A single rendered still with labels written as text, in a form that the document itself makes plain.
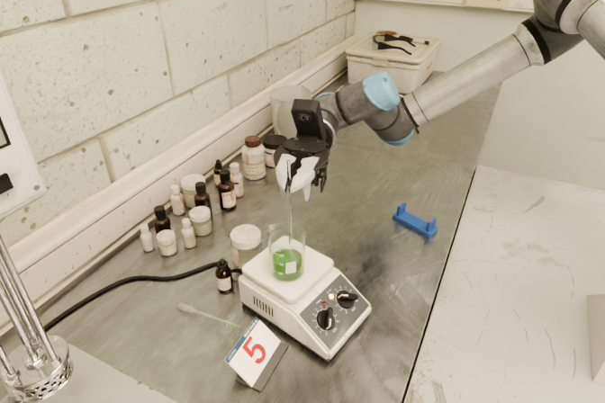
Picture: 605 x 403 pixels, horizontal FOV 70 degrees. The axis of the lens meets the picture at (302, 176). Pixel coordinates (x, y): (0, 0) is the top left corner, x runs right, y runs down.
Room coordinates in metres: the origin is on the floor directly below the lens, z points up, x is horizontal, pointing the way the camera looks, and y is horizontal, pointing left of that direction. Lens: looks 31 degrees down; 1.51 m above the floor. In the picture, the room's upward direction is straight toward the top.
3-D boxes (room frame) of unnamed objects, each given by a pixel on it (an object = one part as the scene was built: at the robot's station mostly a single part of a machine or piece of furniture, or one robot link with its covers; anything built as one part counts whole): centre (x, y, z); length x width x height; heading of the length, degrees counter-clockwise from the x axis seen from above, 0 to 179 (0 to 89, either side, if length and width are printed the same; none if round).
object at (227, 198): (0.86, 0.18, 0.95); 0.04 x 0.04 x 0.10
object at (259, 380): (0.44, 0.07, 0.92); 0.09 x 0.06 x 0.04; 154
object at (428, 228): (0.79, -0.26, 0.92); 0.10 x 0.03 x 0.04; 43
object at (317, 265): (0.56, 0.02, 0.98); 0.12 x 0.12 x 0.01; 51
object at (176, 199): (0.84, 0.29, 0.94); 0.03 x 0.03 x 0.07
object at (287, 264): (0.55, 0.03, 1.03); 0.07 x 0.06 x 0.08; 56
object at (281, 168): (0.60, 0.03, 1.13); 0.09 x 0.03 x 0.06; 166
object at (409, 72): (1.80, -0.38, 0.97); 0.37 x 0.31 x 0.14; 152
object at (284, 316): (0.55, 0.00, 0.94); 0.22 x 0.13 x 0.08; 51
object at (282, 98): (1.21, 0.04, 0.97); 0.18 x 0.13 x 0.15; 156
